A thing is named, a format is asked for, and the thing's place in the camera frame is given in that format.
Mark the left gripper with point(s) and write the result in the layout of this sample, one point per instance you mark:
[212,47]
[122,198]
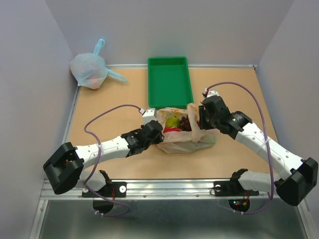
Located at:
[158,139]

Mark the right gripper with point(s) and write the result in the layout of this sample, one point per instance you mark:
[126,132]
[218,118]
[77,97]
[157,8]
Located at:
[202,112]

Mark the red dragon fruit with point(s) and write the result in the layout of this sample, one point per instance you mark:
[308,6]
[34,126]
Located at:
[171,129]

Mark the green pear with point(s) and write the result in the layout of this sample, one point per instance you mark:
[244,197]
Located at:
[172,122]

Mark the orange plastic bag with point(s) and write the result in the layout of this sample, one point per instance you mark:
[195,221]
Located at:
[185,141]

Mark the dark red grape bunch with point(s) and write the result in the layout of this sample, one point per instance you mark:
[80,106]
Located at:
[184,124]

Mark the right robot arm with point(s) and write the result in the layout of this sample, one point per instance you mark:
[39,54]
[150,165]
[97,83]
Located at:
[290,176]

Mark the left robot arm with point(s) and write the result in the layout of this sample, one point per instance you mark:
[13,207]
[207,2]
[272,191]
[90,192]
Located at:
[65,169]

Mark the blue plastic bag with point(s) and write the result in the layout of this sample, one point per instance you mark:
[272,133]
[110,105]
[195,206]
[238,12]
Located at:
[90,70]

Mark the green plastic tray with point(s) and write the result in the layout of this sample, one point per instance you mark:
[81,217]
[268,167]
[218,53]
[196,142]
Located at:
[169,82]

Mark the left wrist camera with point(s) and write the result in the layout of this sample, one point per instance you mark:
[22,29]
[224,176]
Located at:
[148,115]

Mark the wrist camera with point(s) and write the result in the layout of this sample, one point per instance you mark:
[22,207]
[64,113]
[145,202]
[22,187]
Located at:
[209,92]
[148,115]

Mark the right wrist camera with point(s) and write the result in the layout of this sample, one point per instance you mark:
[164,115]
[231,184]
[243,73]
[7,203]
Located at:
[209,92]

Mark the aluminium mounting rail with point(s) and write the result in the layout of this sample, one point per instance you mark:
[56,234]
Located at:
[133,190]

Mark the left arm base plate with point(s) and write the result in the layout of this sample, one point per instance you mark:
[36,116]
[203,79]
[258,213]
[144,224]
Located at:
[114,189]

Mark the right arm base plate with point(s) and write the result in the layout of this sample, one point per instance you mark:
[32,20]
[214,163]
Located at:
[229,188]

